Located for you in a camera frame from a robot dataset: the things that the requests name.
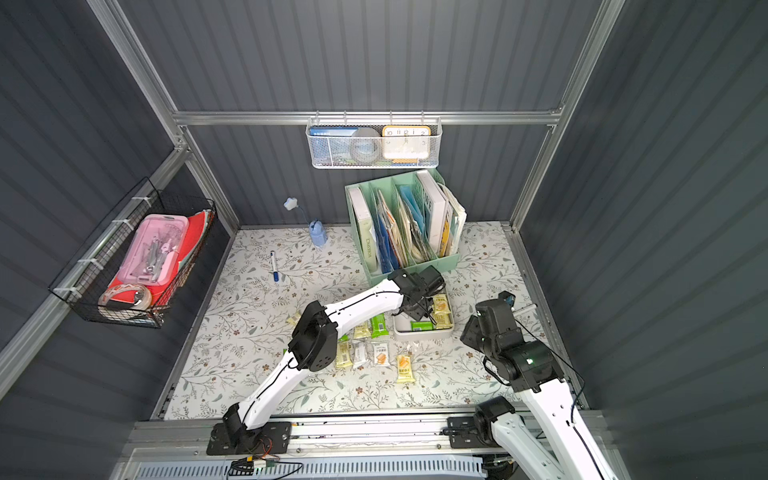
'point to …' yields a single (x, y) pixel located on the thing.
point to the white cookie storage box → (402, 330)
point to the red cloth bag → (120, 297)
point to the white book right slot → (438, 211)
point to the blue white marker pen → (276, 276)
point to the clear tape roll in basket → (145, 300)
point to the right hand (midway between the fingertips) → (480, 328)
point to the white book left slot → (365, 228)
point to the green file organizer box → (405, 222)
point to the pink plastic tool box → (156, 253)
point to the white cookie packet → (381, 357)
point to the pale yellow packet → (294, 319)
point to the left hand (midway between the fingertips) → (412, 304)
